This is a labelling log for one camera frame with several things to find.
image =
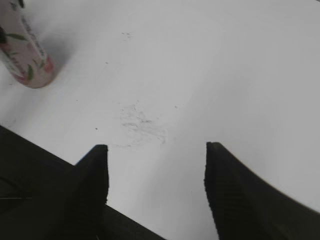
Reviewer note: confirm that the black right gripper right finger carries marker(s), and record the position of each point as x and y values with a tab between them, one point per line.
245	207

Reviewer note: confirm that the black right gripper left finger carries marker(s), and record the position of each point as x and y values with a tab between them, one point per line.
79	199

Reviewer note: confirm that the pink oolong tea bottle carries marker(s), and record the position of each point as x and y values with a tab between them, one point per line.
20	51

